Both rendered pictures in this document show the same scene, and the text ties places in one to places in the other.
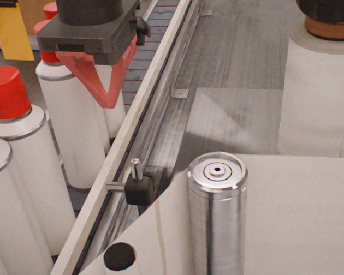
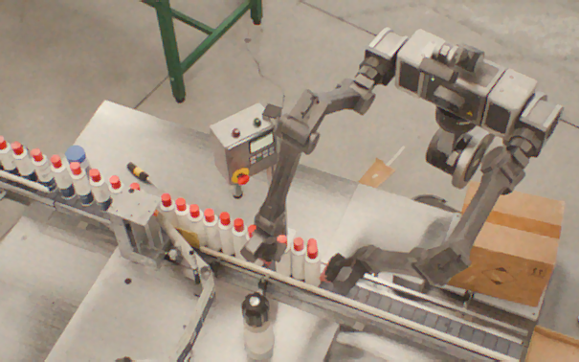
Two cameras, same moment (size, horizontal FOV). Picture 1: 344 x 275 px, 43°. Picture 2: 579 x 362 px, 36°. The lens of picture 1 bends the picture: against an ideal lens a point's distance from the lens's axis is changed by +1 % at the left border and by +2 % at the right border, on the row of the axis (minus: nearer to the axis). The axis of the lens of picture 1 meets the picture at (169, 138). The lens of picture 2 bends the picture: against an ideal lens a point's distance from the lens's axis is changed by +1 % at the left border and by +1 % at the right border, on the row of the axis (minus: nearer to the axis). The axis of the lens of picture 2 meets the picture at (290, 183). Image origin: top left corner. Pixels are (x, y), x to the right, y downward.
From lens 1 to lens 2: 2.69 m
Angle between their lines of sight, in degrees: 66
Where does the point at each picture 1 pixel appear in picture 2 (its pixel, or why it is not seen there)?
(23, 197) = (237, 243)
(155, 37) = (406, 314)
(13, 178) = (236, 238)
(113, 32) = not seen: hidden behind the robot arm
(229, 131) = (297, 328)
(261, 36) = not seen: outside the picture
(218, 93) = (329, 331)
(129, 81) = (355, 294)
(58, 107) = not seen: hidden behind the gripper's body
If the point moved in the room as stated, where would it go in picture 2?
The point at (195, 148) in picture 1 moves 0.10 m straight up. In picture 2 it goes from (289, 311) to (288, 296)
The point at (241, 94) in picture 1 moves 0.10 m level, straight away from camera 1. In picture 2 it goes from (324, 341) to (355, 351)
